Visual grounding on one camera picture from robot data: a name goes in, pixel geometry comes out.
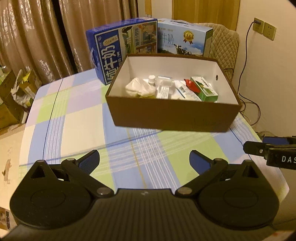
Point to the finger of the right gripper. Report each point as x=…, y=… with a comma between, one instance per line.
x=260, y=149
x=279, y=140

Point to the light blue milk carton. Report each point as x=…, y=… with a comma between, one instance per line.
x=183, y=38

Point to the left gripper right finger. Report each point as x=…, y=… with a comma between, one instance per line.
x=209, y=171

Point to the wall socket with plug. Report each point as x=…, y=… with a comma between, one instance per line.
x=258, y=25

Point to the red small packet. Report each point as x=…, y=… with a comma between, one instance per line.
x=192, y=86

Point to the clear dental floss box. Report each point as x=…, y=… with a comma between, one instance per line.
x=164, y=81

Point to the brown patterned curtain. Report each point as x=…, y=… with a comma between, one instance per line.
x=49, y=37

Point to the green medicine box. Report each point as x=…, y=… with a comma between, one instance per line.
x=205, y=91

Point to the small white pill bottle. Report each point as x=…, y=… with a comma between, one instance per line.
x=152, y=80

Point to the brown cardboard storage box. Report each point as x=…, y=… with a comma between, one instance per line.
x=172, y=114

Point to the white cream tube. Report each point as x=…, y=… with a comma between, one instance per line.
x=184, y=91

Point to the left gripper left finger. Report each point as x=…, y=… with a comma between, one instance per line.
x=79, y=172

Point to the plaid tablecloth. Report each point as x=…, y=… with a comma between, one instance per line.
x=70, y=117

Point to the open cardboard box clutter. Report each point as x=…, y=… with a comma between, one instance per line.
x=25, y=88

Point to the dark blue milk carton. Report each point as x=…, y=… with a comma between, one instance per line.
x=109, y=44

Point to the cardboard box with tissue packs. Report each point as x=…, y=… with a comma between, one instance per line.
x=11, y=112

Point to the beige wall socket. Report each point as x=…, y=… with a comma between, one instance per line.
x=269, y=31

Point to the white knitted cloth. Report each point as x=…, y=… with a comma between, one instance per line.
x=140, y=88

